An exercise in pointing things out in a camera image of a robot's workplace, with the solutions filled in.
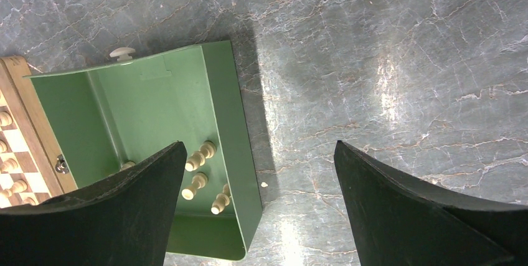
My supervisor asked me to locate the light chess pawn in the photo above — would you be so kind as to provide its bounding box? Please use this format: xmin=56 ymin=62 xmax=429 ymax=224
xmin=181 ymin=172 xmax=209 ymax=201
xmin=185 ymin=141 xmax=217 ymax=172
xmin=210 ymin=184 xmax=231 ymax=215

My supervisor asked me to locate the wooden chess board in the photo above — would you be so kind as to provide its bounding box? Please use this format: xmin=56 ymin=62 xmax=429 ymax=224
xmin=1 ymin=56 xmax=78 ymax=208

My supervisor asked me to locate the light chess piece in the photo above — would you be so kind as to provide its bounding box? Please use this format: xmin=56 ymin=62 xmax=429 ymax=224
xmin=0 ymin=112 xmax=13 ymax=126
xmin=120 ymin=161 xmax=136 ymax=171
xmin=0 ymin=140 xmax=9 ymax=153
xmin=1 ymin=179 xmax=28 ymax=198
xmin=1 ymin=158 xmax=20 ymax=173
xmin=22 ymin=197 xmax=37 ymax=206

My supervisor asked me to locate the green metal tray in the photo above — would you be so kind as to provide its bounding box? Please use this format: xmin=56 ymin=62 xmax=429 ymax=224
xmin=30 ymin=40 xmax=263 ymax=261

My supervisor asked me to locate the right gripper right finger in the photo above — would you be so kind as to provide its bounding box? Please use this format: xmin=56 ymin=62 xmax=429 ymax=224
xmin=334 ymin=141 xmax=527 ymax=265

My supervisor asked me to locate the light chess piece on board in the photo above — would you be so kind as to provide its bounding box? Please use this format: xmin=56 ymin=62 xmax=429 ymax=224
xmin=1 ymin=158 xmax=20 ymax=173
xmin=1 ymin=179 xmax=28 ymax=198
xmin=22 ymin=197 xmax=37 ymax=206
xmin=0 ymin=140 xmax=9 ymax=153

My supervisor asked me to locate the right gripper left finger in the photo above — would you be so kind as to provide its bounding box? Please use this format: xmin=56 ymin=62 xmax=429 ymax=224
xmin=1 ymin=141 xmax=187 ymax=265

